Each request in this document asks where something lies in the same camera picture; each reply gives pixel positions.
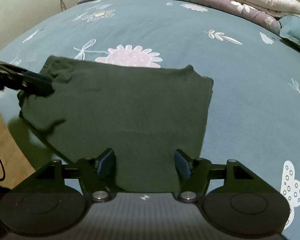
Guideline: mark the teal floral bed sheet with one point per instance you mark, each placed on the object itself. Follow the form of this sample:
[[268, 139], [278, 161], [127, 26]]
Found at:
[[254, 112]]

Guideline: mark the dark green garment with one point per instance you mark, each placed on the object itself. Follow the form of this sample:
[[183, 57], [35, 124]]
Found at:
[[143, 114]]

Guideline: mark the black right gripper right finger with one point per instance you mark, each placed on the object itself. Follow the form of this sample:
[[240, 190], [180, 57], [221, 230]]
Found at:
[[232, 198]]

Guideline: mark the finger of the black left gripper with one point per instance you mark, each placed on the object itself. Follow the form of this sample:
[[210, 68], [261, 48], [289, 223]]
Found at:
[[18, 78]]

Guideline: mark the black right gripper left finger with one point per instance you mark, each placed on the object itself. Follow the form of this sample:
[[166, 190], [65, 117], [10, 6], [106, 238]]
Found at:
[[58, 195]]

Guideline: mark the teal pillow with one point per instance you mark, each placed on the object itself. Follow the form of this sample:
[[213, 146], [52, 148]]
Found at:
[[290, 29]]

